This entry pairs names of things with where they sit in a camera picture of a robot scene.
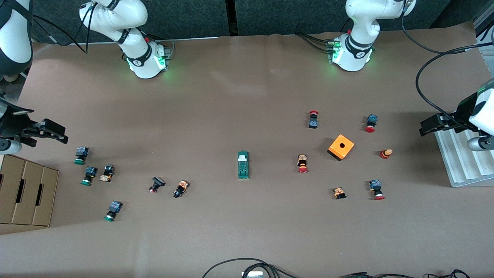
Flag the grey ribbed tray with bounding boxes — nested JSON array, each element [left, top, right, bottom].
[[434, 127, 494, 188]]

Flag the black divider post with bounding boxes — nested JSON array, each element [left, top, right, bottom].
[[225, 0, 237, 37]]

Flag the black thin cable bundle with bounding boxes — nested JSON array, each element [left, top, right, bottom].
[[367, 270, 471, 278]]

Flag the black pushbutton head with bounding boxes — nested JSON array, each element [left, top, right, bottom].
[[149, 176, 166, 194]]

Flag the green pushbutton blue block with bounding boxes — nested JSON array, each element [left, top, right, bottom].
[[74, 147, 90, 165], [81, 166, 98, 186], [104, 200, 123, 222]]

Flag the orange button enclosure box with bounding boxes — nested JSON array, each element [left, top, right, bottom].
[[327, 134, 355, 162]]

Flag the green terminal block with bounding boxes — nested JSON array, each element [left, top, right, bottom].
[[237, 151, 250, 180]]

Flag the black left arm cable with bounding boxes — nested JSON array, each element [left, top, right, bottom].
[[401, 0, 494, 135]]

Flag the black selector switch orange block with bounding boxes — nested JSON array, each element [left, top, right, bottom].
[[173, 180, 189, 198], [99, 164, 115, 182]]

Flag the brown cardboard divider box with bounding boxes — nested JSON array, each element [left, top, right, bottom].
[[0, 154, 59, 227]]

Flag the aluminium frame profile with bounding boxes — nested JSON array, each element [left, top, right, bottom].
[[473, 0, 494, 51]]

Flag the black base cable bundle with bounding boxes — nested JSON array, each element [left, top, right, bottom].
[[296, 32, 333, 53]]

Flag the black looped cable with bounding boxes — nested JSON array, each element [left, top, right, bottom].
[[201, 258, 299, 278]]

